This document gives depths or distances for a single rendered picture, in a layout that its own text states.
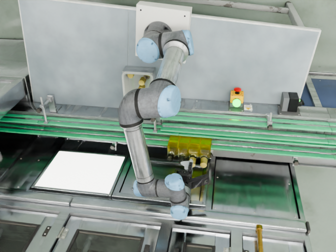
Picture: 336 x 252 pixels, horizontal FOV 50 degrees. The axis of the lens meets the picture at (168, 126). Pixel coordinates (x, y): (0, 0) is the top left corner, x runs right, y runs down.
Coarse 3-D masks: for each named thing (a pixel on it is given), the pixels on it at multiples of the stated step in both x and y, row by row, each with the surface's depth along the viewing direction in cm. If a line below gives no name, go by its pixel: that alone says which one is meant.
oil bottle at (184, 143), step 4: (180, 136) 198; (184, 136) 197; (188, 136) 197; (180, 140) 194; (184, 140) 194; (188, 140) 194; (180, 144) 191; (184, 144) 191; (188, 144) 191; (180, 148) 188; (184, 148) 188; (180, 152) 187; (184, 152) 187
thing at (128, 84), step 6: (126, 72) 196; (132, 72) 195; (138, 72) 195; (144, 72) 194; (126, 78) 202; (132, 78) 205; (138, 78) 204; (150, 78) 195; (126, 84) 203; (132, 84) 207; (138, 84) 206; (144, 84) 206; (126, 90) 205
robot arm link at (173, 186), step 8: (168, 176) 150; (176, 176) 149; (160, 184) 150; (168, 184) 147; (176, 184) 146; (160, 192) 150; (168, 192) 149; (176, 192) 148; (184, 192) 151; (176, 200) 150
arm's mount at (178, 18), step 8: (136, 8) 178; (144, 8) 177; (152, 8) 176; (160, 8) 175; (168, 8) 174; (176, 8) 175; (184, 8) 176; (136, 16) 180; (144, 16) 179; (152, 16) 178; (160, 16) 177; (168, 16) 176; (176, 16) 175; (184, 16) 174; (136, 24) 182; (144, 24) 181; (168, 24) 179; (176, 24) 178; (184, 24) 177; (136, 32) 185; (136, 40) 187
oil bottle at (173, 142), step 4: (172, 136) 197; (176, 136) 197; (168, 140) 194; (172, 140) 193; (176, 140) 193; (168, 144) 190; (172, 144) 190; (176, 144) 190; (168, 148) 188; (172, 148) 188; (176, 148) 188; (168, 152) 188; (176, 152) 189
